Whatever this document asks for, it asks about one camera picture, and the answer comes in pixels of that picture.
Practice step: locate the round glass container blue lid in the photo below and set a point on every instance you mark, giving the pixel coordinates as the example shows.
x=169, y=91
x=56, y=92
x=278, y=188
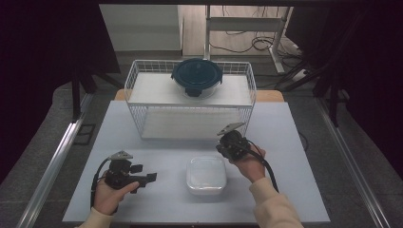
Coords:
x=196, y=73

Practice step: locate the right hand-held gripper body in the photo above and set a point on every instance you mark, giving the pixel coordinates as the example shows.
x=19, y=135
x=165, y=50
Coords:
x=233, y=147

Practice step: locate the white metal desk frame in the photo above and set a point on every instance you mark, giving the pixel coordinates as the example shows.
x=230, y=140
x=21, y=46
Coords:
x=244, y=23

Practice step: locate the person's left hand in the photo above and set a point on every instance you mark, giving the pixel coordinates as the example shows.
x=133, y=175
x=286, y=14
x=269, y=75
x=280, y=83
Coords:
x=107, y=198

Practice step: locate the wooden table board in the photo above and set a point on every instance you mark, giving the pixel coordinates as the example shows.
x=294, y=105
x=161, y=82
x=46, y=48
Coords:
x=269, y=96

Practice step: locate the person's right hand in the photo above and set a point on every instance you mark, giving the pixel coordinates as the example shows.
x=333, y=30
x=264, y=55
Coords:
x=252, y=167

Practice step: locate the black stand legs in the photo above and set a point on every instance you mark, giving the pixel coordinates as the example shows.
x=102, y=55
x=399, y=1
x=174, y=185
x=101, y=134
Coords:
x=76, y=95
x=332, y=95

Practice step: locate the dark curtain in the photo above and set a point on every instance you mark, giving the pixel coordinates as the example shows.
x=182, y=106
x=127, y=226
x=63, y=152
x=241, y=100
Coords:
x=374, y=79
x=34, y=79

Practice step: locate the white power strip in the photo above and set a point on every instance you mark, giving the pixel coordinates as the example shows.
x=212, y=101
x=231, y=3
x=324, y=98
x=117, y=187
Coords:
x=299, y=75

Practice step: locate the aluminium floor rail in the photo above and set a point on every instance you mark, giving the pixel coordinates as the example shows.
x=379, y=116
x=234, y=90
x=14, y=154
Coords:
x=351, y=158
x=53, y=164

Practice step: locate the white cabinet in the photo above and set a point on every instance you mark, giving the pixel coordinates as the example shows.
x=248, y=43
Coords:
x=139, y=27

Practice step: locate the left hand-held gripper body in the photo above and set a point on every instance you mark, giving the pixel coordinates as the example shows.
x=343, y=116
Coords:
x=118, y=172

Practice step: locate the white rectangular plastic container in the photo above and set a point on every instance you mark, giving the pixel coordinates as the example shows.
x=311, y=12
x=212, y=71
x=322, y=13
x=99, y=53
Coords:
x=206, y=175

